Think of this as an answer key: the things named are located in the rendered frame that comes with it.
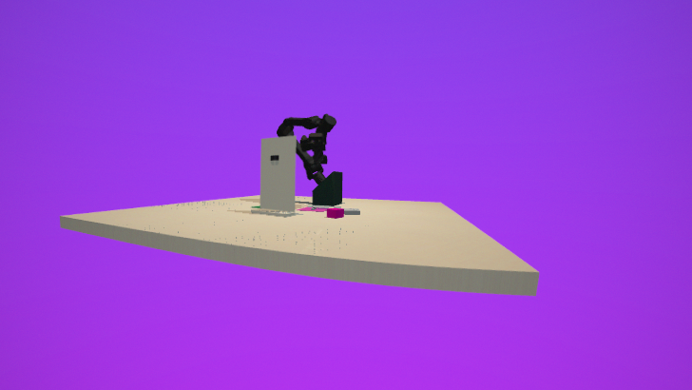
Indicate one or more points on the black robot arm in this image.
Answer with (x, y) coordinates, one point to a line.
(323, 125)

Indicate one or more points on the magenta square marking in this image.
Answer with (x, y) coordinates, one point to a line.
(309, 209)

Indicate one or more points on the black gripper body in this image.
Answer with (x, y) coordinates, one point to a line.
(319, 139)

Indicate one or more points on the magenta block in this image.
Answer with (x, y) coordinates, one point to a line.
(335, 213)

